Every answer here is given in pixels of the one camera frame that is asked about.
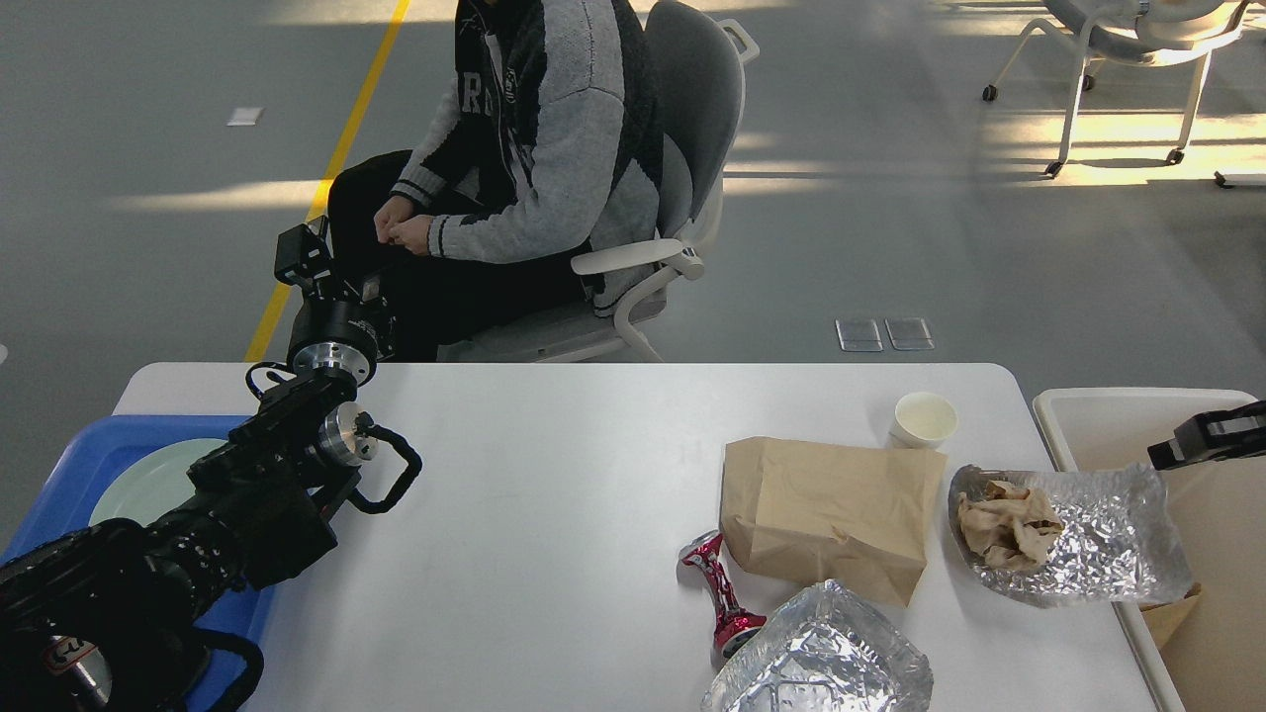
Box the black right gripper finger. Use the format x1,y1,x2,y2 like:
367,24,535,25
1147,400,1265,473

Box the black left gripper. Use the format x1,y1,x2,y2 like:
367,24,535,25
273,215,398,385

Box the small foil piece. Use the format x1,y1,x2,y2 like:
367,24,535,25
947,465,1194,608

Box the brown paper napkin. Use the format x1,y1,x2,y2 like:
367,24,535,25
955,481,1063,571

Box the light green plate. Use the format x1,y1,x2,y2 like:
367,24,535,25
89,438,227,526

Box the brown paper bag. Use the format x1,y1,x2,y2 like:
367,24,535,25
719,437,947,607

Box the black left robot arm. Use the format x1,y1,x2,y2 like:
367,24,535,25
3,217,423,711

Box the person left hand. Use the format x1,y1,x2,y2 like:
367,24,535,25
386,215,433,257

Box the person right hand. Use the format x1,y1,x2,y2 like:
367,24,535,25
373,194,415,245

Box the cardboard piece in bin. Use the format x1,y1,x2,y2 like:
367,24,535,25
1138,582,1203,650

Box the person in grey jacket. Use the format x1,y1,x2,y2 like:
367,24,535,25
328,1,663,362

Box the white plastic bin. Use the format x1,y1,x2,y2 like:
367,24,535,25
1033,386,1265,711

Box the right floor outlet plate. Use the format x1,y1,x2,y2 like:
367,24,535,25
882,318,936,351

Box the floor outlet plate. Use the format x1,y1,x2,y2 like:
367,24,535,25
836,318,885,353
882,318,936,351

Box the left floor outlet plate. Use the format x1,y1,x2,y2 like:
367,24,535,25
836,318,885,353

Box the white chair top right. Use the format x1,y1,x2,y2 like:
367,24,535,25
981,1,1250,179

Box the white chair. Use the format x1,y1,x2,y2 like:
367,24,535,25
981,1,1250,179
438,1,760,362

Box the blue plastic tray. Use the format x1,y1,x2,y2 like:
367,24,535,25
3,414,273,711

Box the white chair left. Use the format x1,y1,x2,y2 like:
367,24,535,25
438,1,760,362

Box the crumpled aluminium foil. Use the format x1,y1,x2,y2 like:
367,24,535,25
699,578,936,711

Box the crushed red soda can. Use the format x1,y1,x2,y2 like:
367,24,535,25
679,530,768,660

